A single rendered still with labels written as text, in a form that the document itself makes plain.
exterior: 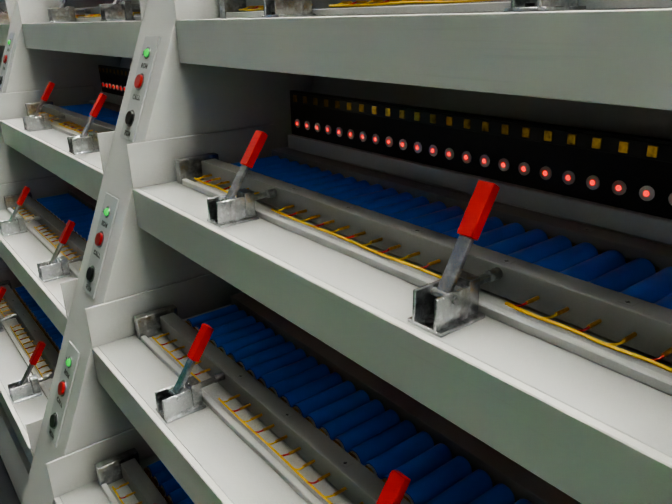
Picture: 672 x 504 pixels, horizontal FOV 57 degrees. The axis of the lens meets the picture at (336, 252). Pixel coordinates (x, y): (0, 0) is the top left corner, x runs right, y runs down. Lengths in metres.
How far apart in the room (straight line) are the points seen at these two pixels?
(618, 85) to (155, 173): 0.53
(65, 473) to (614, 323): 0.66
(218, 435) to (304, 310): 0.18
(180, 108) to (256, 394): 0.34
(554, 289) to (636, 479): 0.13
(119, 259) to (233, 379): 0.22
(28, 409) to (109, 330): 0.30
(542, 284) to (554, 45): 0.14
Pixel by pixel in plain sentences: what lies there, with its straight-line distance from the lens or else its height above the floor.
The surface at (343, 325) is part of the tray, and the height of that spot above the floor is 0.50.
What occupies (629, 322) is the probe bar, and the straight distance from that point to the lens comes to 0.38.
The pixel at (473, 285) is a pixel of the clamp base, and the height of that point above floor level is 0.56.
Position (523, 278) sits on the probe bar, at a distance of 0.41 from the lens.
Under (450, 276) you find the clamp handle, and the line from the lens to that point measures 0.38.
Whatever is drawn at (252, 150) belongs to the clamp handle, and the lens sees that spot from 0.58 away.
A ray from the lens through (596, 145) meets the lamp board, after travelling 0.50.
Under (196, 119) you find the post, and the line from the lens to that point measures 0.76.
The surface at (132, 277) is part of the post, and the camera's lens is 0.76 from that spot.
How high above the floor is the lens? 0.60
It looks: 6 degrees down
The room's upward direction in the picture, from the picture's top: 16 degrees clockwise
